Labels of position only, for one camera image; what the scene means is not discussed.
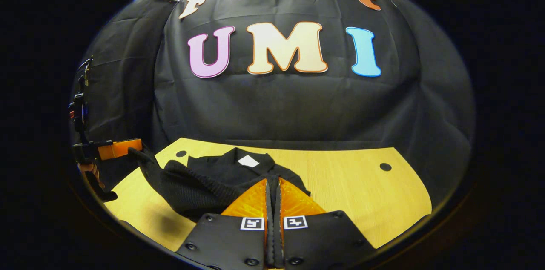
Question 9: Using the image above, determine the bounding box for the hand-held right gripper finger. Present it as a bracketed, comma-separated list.
[274, 176, 377, 270]
[175, 178, 274, 270]

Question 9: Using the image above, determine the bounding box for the black buttoned garment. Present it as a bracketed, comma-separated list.
[128, 147, 311, 223]

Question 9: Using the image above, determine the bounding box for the black backdrop cloth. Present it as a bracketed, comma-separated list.
[70, 0, 475, 202]

